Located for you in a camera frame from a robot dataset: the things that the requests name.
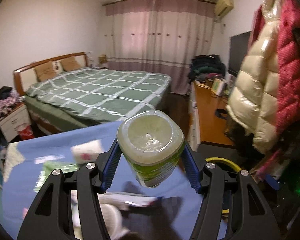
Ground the white bedside cabinet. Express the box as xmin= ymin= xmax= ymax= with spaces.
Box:
xmin=0 ymin=103 xmax=31 ymax=142

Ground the green labelled plastic jar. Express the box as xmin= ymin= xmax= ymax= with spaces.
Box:
xmin=116 ymin=110 xmax=185 ymax=188

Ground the left brown pillow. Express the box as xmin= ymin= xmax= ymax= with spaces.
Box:
xmin=34 ymin=61 xmax=57 ymax=82

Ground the right brown pillow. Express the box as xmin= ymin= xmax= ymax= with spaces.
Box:
xmin=60 ymin=56 xmax=82 ymax=72

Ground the dark clothes pile on desk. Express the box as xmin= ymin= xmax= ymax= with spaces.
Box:
xmin=187 ymin=54 xmax=226 ymax=83

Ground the green tissue pack wrapper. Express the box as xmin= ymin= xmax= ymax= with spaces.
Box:
xmin=33 ymin=160 xmax=81 ymax=193

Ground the crumpled white paper towel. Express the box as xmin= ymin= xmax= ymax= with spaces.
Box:
xmin=71 ymin=189 xmax=158 ymax=240

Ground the clothes pile on cabinet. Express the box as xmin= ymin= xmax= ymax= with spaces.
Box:
xmin=0 ymin=86 xmax=20 ymax=118

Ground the pink white curtain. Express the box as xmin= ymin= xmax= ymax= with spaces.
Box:
xmin=103 ymin=0 xmax=215 ymax=94

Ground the cream puffer jacket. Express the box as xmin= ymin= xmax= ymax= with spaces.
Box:
xmin=226 ymin=0 xmax=283 ymax=154

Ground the wooden desk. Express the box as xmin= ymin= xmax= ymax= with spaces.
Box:
xmin=187 ymin=81 xmax=234 ymax=150

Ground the wall air conditioner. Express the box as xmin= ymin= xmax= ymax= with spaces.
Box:
xmin=215 ymin=0 xmax=234 ymax=20

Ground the red puffer jacket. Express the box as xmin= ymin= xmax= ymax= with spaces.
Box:
xmin=250 ymin=0 xmax=300 ymax=181

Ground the bed with green plaid duvet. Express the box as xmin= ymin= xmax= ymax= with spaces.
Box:
xmin=25 ymin=67 xmax=171 ymax=133

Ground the wooden headboard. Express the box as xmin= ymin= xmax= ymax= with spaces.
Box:
xmin=13 ymin=52 xmax=88 ymax=96

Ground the brown pillow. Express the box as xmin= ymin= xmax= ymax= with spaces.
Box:
xmin=34 ymin=61 xmax=57 ymax=82
xmin=60 ymin=56 xmax=82 ymax=72

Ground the blue tablecloth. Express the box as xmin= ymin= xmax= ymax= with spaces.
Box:
xmin=1 ymin=121 xmax=228 ymax=240

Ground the black television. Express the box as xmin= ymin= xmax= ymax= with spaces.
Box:
xmin=228 ymin=31 xmax=250 ymax=77

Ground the paper cup with pink print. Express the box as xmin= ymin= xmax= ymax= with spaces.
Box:
xmin=71 ymin=140 xmax=104 ymax=164

